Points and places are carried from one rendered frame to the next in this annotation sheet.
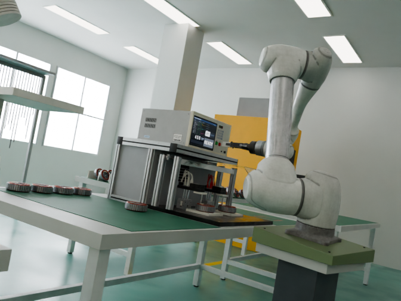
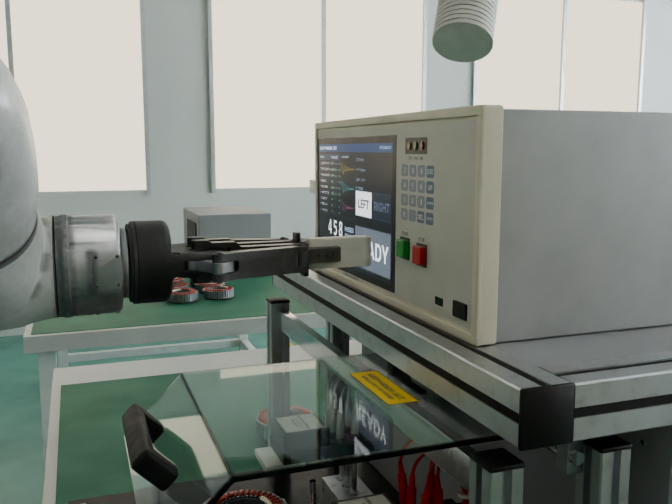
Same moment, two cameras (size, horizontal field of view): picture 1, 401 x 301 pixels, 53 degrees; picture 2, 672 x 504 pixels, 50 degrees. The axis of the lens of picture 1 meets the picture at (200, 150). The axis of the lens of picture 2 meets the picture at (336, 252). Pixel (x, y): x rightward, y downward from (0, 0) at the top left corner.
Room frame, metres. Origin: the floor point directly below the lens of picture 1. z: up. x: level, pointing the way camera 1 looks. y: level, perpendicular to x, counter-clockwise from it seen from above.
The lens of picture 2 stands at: (2.82, -0.73, 1.28)
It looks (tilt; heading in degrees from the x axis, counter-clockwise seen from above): 8 degrees down; 126
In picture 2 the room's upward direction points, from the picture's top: straight up
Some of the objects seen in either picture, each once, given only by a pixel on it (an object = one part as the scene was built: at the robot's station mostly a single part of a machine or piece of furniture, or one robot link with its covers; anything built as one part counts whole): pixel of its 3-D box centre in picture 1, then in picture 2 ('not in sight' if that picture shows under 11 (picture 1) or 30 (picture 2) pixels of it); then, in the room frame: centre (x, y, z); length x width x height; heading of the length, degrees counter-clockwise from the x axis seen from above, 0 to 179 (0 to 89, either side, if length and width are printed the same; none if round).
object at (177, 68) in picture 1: (167, 125); not in sight; (6.53, 0.60, 1.65); 0.50 x 0.45 x 3.30; 56
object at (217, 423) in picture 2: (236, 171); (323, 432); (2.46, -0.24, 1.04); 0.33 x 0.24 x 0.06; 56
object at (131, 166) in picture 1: (130, 174); not in sight; (2.26, 0.37, 0.91); 0.28 x 0.03 x 0.32; 56
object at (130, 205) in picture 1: (136, 206); not in sight; (1.99, 0.27, 0.77); 0.11 x 0.11 x 0.04
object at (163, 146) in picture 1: (181, 151); (512, 303); (2.48, 0.12, 1.09); 0.68 x 0.44 x 0.05; 146
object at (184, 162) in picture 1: (208, 166); (349, 372); (2.36, -0.07, 1.03); 0.62 x 0.01 x 0.03; 146
